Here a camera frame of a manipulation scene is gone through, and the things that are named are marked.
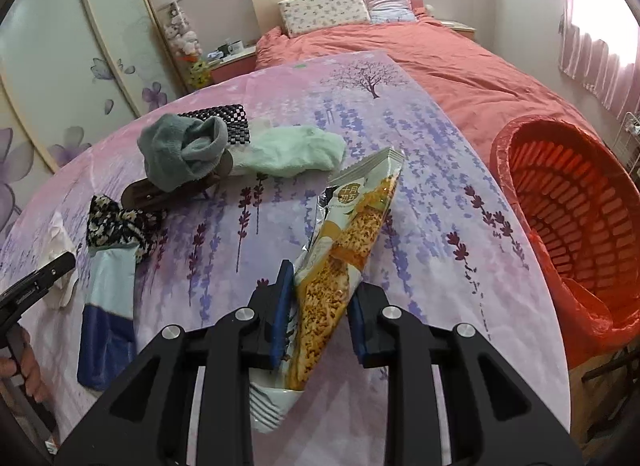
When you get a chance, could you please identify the pink striped pillow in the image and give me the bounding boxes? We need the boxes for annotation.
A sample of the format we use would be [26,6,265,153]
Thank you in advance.
[361,0,418,24]

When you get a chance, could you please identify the blue white sock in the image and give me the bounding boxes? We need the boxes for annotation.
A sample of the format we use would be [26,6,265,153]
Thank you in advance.
[76,245,138,392]

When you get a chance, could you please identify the crumpled white tissue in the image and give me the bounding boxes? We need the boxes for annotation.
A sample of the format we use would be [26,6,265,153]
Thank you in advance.
[37,211,78,309]

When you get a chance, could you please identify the floral wardrobe doors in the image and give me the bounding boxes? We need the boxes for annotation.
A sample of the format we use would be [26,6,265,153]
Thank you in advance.
[0,0,181,247]

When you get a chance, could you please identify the person's left hand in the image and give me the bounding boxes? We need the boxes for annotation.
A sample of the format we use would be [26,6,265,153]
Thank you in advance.
[0,341,48,403]

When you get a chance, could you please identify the white floral pillow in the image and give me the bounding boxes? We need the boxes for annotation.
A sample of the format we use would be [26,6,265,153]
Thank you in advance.
[277,0,372,39]

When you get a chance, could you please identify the black floral scrunchie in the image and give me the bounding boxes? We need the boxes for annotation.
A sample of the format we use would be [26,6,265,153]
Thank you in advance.
[86,194,168,264]

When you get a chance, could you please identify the grey sock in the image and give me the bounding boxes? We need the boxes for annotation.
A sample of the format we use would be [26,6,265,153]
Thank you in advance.
[137,114,230,193]

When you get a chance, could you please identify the pink nightstand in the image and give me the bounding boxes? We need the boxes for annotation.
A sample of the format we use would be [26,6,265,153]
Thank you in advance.
[207,43,258,86]

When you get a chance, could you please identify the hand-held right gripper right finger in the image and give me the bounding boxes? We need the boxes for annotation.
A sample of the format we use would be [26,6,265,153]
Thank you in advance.
[347,283,586,466]

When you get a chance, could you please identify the white wire rack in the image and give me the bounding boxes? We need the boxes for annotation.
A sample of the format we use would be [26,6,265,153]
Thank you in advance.
[617,113,640,171]

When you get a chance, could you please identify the black beaded pouch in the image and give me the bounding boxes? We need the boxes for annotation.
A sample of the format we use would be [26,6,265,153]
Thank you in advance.
[177,104,251,151]

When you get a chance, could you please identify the brown hair clip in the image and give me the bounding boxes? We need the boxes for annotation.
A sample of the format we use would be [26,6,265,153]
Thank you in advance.
[121,153,233,211]

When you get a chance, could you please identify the coral bed duvet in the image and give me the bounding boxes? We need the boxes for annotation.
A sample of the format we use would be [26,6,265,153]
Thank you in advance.
[255,13,601,157]

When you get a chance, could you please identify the orange laundry basket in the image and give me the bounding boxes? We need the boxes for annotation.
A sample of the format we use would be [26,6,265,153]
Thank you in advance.
[490,114,640,369]

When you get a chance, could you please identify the yellow green plush toy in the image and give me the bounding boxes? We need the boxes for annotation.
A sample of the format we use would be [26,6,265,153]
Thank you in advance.
[187,58,213,91]

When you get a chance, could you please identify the clear tube of plush toys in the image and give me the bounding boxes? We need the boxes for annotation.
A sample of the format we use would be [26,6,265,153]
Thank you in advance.
[160,0,206,64]

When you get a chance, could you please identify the wooden bedside table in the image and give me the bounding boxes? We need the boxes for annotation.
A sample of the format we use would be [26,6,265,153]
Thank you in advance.
[440,20,477,41]

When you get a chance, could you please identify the pink curtain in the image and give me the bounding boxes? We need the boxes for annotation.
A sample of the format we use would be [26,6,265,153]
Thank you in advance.
[557,0,640,114]

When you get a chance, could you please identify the yellow snack wrapper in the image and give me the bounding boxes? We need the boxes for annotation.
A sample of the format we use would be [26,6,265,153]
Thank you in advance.
[248,147,406,434]

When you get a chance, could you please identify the light green sock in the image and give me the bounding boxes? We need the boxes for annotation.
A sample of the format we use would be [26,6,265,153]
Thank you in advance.
[227,126,347,177]

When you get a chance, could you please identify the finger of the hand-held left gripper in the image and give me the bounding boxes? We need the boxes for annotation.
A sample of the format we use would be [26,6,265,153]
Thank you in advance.
[0,251,77,327]

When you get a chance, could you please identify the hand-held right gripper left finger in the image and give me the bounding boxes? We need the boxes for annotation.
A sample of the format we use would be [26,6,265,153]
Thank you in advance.
[54,260,301,466]

